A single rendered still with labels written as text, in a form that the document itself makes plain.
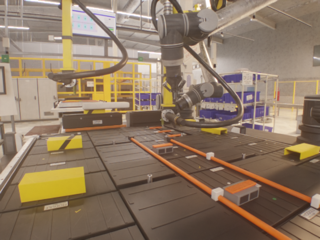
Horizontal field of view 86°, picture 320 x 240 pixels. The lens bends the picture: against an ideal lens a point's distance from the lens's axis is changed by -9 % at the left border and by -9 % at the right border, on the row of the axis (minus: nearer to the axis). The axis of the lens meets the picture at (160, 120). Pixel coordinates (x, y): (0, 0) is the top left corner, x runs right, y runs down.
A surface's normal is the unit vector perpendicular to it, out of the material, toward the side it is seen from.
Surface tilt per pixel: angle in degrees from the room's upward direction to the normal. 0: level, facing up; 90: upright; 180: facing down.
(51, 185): 90
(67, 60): 90
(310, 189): 0
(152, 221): 0
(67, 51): 90
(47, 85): 90
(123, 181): 0
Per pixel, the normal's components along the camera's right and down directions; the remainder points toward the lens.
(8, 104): 0.79, 0.09
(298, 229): 0.00, -0.99
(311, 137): -0.88, 0.07
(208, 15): 0.13, 0.14
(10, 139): 0.45, 0.13
